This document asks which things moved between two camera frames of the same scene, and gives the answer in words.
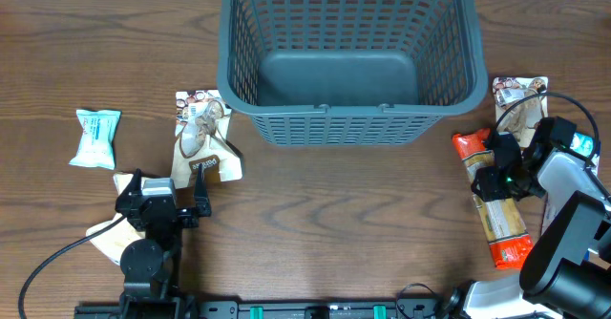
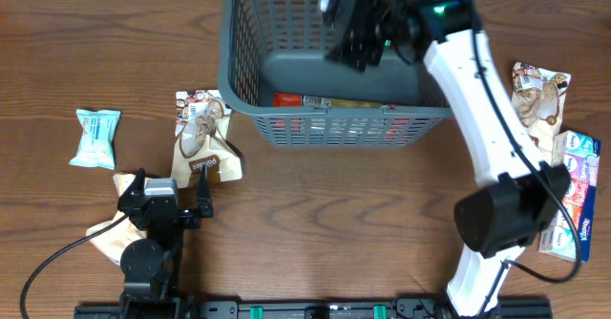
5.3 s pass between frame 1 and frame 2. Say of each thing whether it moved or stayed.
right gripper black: moved
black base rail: stayed
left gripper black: stayed
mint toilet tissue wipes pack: stayed
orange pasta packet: moved
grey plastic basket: stayed
